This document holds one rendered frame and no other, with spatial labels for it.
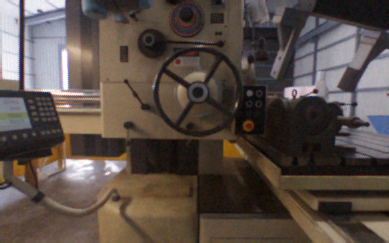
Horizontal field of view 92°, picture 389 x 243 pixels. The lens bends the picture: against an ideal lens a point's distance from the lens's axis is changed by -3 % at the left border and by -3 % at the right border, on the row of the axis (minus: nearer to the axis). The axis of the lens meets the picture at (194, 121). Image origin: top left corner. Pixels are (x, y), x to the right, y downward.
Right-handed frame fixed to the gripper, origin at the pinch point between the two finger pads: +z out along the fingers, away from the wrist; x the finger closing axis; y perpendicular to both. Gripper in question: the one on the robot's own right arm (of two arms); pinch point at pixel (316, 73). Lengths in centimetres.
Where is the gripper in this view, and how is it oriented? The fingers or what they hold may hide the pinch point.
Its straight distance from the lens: 39.9
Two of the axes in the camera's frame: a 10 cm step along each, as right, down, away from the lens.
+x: 9.8, 1.3, 1.2
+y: 0.4, 4.9, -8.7
